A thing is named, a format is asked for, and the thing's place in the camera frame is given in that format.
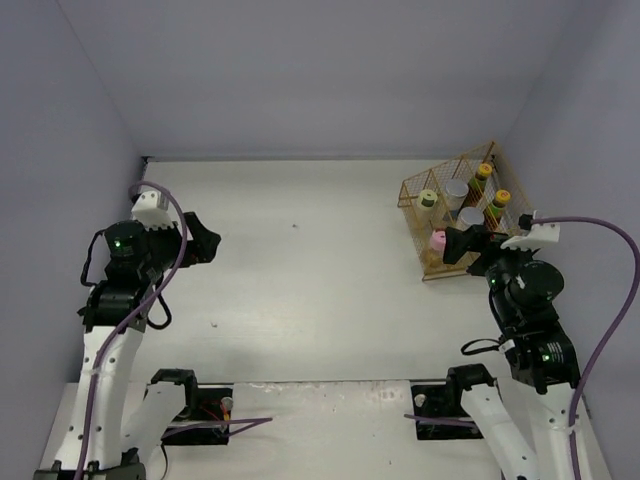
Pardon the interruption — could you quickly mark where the pink lid spice shaker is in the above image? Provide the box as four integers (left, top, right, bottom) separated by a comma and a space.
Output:
427, 230, 446, 268

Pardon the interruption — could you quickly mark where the silver lid jar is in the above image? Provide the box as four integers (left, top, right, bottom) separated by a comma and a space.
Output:
455, 207, 485, 231
443, 178, 469, 218

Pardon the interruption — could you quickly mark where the yellow lid spice shaker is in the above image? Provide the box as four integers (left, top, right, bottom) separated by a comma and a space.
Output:
415, 189, 438, 230

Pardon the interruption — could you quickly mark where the yellow cap sauce bottle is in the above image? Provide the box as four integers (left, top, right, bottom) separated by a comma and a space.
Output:
462, 163, 493, 208
483, 189, 511, 232

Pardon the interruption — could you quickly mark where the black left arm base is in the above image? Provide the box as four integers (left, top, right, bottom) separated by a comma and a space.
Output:
147, 369, 233, 447

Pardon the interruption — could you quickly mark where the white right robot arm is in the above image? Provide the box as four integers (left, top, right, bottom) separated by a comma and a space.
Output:
442, 223, 584, 479

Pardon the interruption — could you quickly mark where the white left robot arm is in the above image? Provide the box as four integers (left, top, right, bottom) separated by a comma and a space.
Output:
33, 212, 221, 479

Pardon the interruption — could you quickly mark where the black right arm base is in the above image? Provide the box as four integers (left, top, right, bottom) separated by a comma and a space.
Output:
410, 363, 496, 441

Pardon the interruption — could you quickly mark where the gold wire basket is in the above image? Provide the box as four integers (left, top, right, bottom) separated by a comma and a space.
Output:
397, 141, 533, 281

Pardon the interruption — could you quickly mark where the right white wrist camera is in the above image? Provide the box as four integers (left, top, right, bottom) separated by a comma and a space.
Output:
500, 211, 560, 252

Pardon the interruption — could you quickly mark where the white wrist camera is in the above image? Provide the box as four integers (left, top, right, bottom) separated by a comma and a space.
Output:
131, 190, 174, 231
500, 211, 560, 252

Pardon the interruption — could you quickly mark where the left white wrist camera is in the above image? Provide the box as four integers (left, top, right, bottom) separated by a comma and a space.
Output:
131, 190, 174, 231

